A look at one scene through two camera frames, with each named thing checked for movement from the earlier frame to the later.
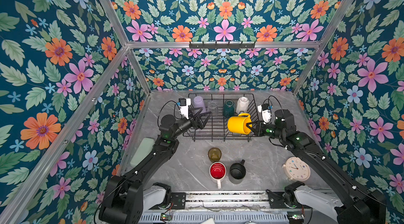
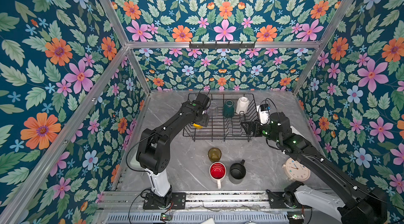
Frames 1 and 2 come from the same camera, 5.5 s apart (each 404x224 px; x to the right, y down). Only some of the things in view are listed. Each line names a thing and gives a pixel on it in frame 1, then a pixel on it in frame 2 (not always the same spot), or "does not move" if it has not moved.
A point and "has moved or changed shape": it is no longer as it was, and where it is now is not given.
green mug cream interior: (229, 109) does not move
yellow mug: (238, 124) has moved or changed shape
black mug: (238, 170) does not move
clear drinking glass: (213, 108) does not move
